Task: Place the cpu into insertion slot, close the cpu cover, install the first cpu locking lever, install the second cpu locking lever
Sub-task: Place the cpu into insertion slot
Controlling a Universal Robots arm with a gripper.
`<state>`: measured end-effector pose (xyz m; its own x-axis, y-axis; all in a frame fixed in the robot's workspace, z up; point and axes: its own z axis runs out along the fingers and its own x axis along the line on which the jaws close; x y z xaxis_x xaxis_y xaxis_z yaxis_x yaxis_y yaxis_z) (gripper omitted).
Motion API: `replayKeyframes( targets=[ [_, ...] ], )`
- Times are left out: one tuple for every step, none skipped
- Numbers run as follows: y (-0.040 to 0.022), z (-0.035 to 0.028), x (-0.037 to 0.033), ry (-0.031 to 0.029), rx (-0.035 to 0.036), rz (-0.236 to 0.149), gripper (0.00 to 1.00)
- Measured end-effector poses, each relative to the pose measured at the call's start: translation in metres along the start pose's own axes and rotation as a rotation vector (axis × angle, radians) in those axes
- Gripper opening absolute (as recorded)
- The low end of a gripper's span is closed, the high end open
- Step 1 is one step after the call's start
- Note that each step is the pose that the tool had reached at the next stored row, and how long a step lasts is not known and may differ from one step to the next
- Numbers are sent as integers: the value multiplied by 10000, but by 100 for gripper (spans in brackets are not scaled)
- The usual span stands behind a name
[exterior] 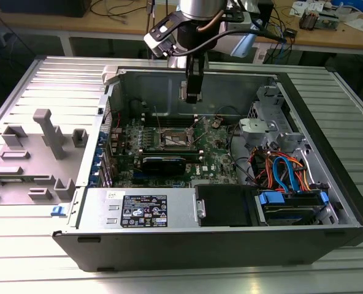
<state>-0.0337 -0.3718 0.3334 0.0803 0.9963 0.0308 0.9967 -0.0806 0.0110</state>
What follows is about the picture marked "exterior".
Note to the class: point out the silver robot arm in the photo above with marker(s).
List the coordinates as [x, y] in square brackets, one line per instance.
[200, 9]

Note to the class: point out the RAM slot with white clips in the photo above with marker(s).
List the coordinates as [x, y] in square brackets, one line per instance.
[151, 120]
[151, 115]

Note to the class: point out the CPU socket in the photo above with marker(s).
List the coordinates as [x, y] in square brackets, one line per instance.
[175, 136]

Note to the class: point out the blue slot retainer clip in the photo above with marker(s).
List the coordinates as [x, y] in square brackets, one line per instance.
[98, 153]
[93, 180]
[96, 166]
[101, 139]

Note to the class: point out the black drive bay cover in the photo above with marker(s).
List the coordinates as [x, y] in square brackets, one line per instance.
[224, 205]

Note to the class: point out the black upright tower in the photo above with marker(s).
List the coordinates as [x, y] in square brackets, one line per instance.
[266, 18]

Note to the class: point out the round coin battery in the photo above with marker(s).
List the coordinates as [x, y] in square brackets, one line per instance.
[216, 123]

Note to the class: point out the small black device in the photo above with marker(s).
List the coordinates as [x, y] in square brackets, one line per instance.
[290, 32]

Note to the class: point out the silver metal drive cage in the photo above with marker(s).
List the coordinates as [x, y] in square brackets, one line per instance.
[255, 125]

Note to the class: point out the white printed cards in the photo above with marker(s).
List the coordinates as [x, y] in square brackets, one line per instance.
[304, 4]

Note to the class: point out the copper finned heatsink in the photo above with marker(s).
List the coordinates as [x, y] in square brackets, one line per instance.
[307, 20]

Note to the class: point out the green motherboard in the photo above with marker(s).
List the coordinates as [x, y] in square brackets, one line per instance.
[212, 153]

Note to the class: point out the installed RAM stick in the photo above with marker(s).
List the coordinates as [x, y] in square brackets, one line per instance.
[193, 156]

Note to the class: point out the grey metal device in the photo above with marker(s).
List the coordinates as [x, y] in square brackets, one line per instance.
[328, 21]

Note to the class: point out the black graphics card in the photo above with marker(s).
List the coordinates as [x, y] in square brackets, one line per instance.
[164, 165]

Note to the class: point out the large black box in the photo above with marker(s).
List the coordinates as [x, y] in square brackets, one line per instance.
[46, 7]

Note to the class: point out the blue box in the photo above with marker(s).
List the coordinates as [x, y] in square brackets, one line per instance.
[356, 4]

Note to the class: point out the white paper sheet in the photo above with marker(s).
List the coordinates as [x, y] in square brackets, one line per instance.
[360, 24]

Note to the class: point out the wooden desk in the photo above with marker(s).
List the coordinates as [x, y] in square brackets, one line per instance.
[31, 23]

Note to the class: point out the blue disk carrier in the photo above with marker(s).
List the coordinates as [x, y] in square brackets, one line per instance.
[272, 197]

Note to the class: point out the silver power supply with label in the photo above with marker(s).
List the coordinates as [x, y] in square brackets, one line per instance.
[101, 208]

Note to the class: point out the hard disk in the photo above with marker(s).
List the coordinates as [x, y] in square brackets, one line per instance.
[292, 214]

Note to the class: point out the grey plastic parts rack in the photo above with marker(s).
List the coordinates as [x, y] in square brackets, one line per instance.
[31, 165]

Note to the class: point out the black and grey PC case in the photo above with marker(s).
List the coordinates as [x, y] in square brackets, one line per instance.
[169, 248]

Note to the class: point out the blue plastic latch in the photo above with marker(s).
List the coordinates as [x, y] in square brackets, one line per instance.
[58, 210]

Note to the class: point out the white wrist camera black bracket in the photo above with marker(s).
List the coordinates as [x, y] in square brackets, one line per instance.
[152, 43]

